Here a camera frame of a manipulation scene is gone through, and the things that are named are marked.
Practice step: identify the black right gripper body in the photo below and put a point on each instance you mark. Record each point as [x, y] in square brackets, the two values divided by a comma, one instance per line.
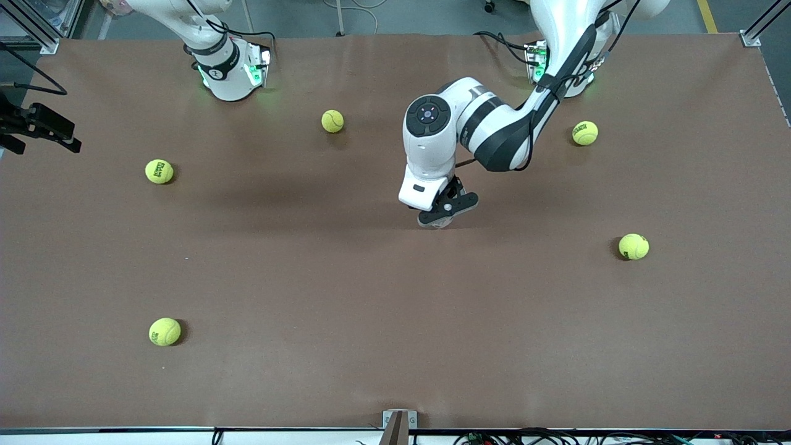
[13, 119]

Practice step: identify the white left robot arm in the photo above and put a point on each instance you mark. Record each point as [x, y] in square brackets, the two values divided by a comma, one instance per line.
[488, 123]

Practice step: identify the grey metal leg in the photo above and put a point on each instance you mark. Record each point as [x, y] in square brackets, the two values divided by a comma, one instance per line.
[340, 18]
[248, 18]

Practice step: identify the white blue tennis ball can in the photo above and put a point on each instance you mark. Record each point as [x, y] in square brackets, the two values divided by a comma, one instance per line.
[442, 226]

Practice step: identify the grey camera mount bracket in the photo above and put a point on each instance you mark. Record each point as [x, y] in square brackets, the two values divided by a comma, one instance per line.
[398, 429]

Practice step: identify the brown table mat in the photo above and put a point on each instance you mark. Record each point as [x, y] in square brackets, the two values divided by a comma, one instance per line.
[395, 309]

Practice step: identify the aluminium frame profile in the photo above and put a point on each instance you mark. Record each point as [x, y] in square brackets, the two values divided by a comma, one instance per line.
[37, 34]
[751, 38]

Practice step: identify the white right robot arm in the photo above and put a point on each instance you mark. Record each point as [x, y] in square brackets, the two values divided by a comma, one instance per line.
[225, 77]

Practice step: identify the yellow tennis ball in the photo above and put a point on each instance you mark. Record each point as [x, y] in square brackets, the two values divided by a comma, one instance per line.
[164, 332]
[159, 171]
[634, 246]
[584, 133]
[332, 121]

